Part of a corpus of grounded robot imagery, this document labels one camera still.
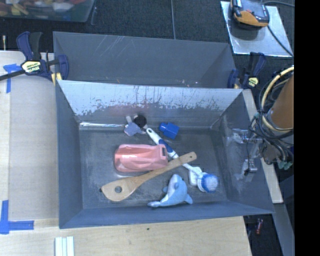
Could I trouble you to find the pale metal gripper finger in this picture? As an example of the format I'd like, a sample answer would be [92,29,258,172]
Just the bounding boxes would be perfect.
[234,159,259,183]
[226,128,251,146]

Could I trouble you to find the white and blue dish brush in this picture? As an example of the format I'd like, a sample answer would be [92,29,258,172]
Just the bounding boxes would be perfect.
[145,127,220,194]

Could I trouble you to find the small blue bottle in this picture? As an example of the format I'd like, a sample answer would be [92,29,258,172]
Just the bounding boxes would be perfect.
[158,121,180,140]

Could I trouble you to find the blue toy dolphin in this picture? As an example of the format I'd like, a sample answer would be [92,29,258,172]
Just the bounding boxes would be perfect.
[147,173,194,209]

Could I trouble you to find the small grey doll figure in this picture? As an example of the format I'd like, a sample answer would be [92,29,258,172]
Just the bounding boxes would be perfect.
[123,114,148,137]

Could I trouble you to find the wooden spatula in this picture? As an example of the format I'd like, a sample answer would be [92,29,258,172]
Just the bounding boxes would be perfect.
[100,151,198,203]

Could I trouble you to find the grey metal bin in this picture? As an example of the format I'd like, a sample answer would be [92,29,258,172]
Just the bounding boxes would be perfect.
[52,31,276,230]

